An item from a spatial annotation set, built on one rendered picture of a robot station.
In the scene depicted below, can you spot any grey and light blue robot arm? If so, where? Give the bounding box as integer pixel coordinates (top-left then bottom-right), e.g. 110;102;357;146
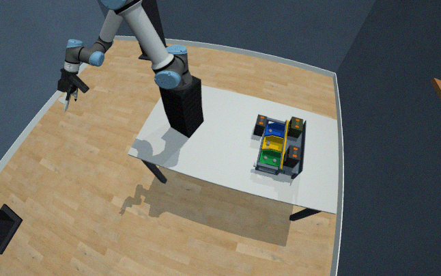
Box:
64;0;193;90

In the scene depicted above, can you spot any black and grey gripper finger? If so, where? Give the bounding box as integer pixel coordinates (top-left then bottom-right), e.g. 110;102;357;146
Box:
71;88;78;101
58;87;72;112

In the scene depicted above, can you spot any green open bin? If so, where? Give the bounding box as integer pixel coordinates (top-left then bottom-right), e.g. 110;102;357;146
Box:
259;150;281;167

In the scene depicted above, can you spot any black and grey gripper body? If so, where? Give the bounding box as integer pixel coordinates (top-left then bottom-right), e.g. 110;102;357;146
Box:
57;68;78;94

